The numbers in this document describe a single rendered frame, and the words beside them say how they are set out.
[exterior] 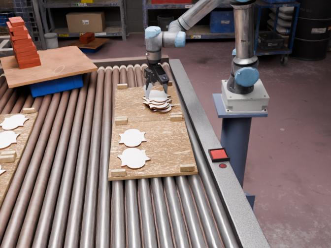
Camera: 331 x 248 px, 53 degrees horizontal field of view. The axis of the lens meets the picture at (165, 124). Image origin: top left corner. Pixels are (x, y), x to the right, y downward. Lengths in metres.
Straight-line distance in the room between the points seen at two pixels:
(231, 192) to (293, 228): 1.26
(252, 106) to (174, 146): 0.59
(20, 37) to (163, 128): 1.03
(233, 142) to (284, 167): 1.05
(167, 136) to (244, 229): 0.59
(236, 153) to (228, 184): 0.77
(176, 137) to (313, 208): 1.44
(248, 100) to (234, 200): 0.74
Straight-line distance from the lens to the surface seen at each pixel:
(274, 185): 2.78
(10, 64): 2.31
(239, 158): 2.10
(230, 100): 1.83
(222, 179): 1.33
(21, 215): 1.30
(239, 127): 1.97
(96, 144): 1.55
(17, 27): 2.15
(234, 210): 1.22
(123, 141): 1.49
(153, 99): 1.73
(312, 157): 3.18
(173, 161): 1.37
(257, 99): 1.86
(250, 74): 1.68
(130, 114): 1.72
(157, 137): 1.52
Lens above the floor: 1.77
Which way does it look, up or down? 31 degrees down
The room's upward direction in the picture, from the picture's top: 1 degrees counter-clockwise
